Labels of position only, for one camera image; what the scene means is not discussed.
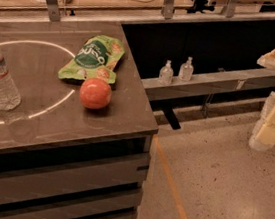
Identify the dark counter cabinet with drawers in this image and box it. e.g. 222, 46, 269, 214
0, 17, 158, 219

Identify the green snack bag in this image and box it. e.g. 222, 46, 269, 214
57, 35, 125, 84

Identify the left clear sanitizer bottle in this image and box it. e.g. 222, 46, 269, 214
158, 60, 174, 85

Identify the right metal railing bracket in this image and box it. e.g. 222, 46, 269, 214
223, 0, 239, 18

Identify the red apple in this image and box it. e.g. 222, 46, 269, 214
79, 78, 112, 110

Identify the clear sanitizer bottle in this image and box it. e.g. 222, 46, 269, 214
158, 60, 174, 85
178, 57, 193, 81

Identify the right clear sanitizer bottle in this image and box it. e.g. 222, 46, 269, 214
178, 57, 193, 81

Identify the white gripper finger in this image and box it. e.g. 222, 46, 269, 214
248, 91, 275, 151

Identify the middle metal railing bracket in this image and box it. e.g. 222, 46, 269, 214
161, 0, 174, 20

